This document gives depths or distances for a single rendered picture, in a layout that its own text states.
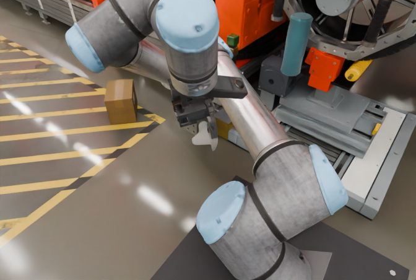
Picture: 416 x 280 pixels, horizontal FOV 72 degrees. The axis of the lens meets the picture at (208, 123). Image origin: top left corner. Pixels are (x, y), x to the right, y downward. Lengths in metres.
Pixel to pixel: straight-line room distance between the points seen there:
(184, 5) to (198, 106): 0.23
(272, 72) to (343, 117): 0.43
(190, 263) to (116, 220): 0.57
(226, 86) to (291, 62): 0.75
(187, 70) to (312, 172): 0.34
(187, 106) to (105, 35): 0.21
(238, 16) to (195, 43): 0.98
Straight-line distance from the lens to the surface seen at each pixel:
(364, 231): 1.50
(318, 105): 1.68
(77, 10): 2.79
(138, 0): 0.53
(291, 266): 0.77
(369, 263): 1.07
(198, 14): 0.44
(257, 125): 0.76
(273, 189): 0.66
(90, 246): 1.40
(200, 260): 0.96
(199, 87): 0.51
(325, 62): 1.41
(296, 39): 1.29
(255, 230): 0.67
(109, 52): 0.55
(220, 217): 0.65
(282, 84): 1.60
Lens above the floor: 1.18
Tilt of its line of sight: 41 degrees down
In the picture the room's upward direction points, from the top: straight up
